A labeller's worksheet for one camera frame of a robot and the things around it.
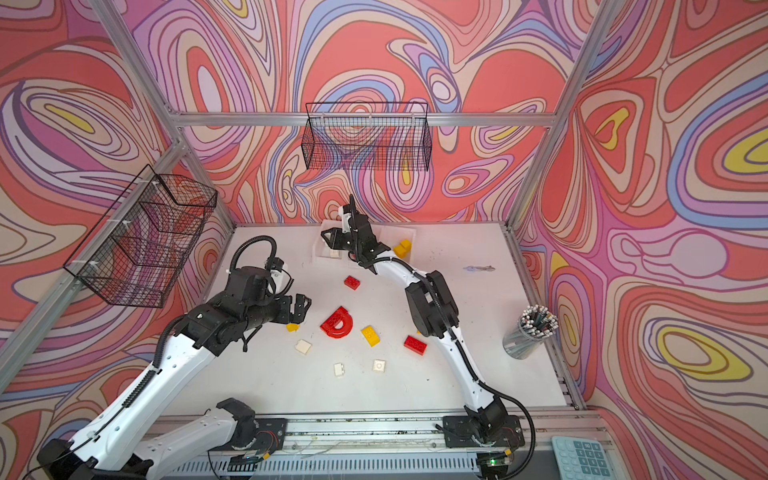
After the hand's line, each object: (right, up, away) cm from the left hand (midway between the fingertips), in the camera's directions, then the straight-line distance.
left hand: (298, 300), depth 75 cm
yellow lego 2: (+18, -13, +14) cm, 26 cm away
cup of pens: (+60, -6, -1) cm, 60 cm away
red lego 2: (+31, -16, +13) cm, 37 cm away
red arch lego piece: (+5, -10, +17) cm, 20 cm away
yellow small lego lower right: (+30, -6, -8) cm, 31 cm away
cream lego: (-3, -16, +13) cm, 21 cm away
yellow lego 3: (-7, -11, +16) cm, 21 cm away
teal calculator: (+68, -37, -6) cm, 78 cm away
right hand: (+2, +16, +24) cm, 29 cm away
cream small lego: (+3, +12, +33) cm, 35 cm away
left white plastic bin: (-2, +15, +35) cm, 38 cm away
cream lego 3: (+9, -21, +9) cm, 25 cm away
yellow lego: (+30, +15, +34) cm, 48 cm away
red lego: (+10, +2, +26) cm, 28 cm away
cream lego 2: (+20, -20, +9) cm, 30 cm away
